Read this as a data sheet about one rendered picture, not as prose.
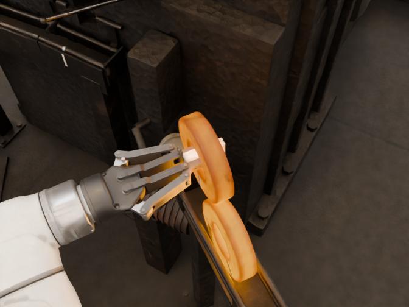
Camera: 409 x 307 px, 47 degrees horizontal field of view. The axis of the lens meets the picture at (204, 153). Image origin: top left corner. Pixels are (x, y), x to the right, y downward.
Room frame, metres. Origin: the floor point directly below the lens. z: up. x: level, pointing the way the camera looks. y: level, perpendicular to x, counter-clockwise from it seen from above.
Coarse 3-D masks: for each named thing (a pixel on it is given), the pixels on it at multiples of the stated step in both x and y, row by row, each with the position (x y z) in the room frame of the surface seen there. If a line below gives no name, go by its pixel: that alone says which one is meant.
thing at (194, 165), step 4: (192, 160) 0.41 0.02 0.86; (196, 160) 0.41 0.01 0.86; (192, 164) 0.40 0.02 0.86; (196, 164) 0.40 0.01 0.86; (200, 164) 0.40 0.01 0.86; (192, 168) 0.40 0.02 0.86; (196, 168) 0.40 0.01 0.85; (200, 168) 0.40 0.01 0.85; (188, 180) 0.38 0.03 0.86; (188, 184) 0.38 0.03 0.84
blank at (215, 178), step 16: (192, 128) 0.44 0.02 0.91; (208, 128) 0.43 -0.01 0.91; (192, 144) 0.43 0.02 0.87; (208, 144) 0.41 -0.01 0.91; (208, 160) 0.38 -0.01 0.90; (224, 160) 0.39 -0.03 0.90; (208, 176) 0.38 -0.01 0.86; (224, 176) 0.37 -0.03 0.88; (208, 192) 0.38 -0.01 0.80; (224, 192) 0.36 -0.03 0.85
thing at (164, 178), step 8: (176, 168) 0.39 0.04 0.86; (184, 168) 0.39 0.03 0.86; (152, 176) 0.38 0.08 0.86; (160, 176) 0.38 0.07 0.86; (168, 176) 0.38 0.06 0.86; (176, 176) 0.39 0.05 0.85; (128, 184) 0.36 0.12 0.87; (136, 184) 0.36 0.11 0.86; (144, 184) 0.36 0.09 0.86; (152, 184) 0.37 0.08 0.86; (160, 184) 0.37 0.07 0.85
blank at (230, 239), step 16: (208, 208) 0.38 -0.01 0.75; (224, 208) 0.36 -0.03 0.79; (208, 224) 0.38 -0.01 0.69; (224, 224) 0.33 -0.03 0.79; (240, 224) 0.33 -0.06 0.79; (224, 240) 0.35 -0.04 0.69; (240, 240) 0.31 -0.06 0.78; (224, 256) 0.32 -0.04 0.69; (240, 256) 0.28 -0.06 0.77; (240, 272) 0.27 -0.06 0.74
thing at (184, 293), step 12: (192, 240) 0.43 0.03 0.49; (192, 252) 0.43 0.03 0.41; (192, 264) 0.44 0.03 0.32; (204, 264) 0.41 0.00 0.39; (192, 276) 0.44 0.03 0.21; (204, 276) 0.41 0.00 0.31; (192, 288) 0.47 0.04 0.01; (204, 288) 0.41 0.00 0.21; (216, 288) 0.47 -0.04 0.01; (192, 300) 0.44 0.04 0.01; (204, 300) 0.41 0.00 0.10; (216, 300) 0.44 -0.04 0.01
